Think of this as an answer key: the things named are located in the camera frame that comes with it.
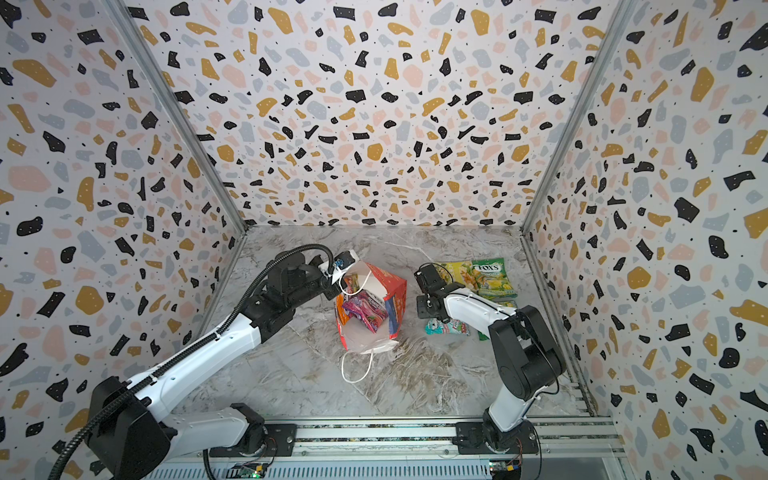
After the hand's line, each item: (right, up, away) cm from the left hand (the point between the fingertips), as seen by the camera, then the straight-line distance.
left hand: (349, 255), depth 74 cm
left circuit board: (-22, -51, -4) cm, 55 cm away
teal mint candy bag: (+23, -22, +16) cm, 36 cm away
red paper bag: (+1, -23, +7) cm, 24 cm away
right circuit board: (+37, -51, -3) cm, 63 cm away
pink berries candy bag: (+2, -16, +17) cm, 23 cm away
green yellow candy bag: (+44, -8, +29) cm, 53 cm away
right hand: (+20, -15, +20) cm, 32 cm away
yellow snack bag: (+33, -6, +29) cm, 44 cm away
